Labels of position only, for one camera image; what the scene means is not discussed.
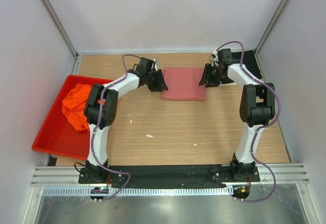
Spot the pink polo t shirt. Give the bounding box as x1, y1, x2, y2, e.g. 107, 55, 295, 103
161, 67, 206, 101

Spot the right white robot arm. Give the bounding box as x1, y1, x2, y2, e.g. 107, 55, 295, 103
199, 48, 275, 181

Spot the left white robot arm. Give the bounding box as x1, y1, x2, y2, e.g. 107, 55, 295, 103
78, 54, 168, 184

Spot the folded black t shirt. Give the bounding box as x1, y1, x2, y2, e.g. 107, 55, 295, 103
221, 50, 262, 84

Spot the orange t shirt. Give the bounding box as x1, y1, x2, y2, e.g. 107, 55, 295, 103
62, 83, 92, 131

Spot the red plastic bin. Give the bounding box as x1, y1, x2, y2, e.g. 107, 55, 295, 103
32, 75, 111, 161

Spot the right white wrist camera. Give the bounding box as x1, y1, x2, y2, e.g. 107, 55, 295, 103
210, 50, 218, 62

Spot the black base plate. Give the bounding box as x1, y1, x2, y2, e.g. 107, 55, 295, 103
78, 164, 260, 184

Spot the white slotted cable duct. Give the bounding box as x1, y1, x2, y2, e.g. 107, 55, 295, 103
42, 186, 233, 197

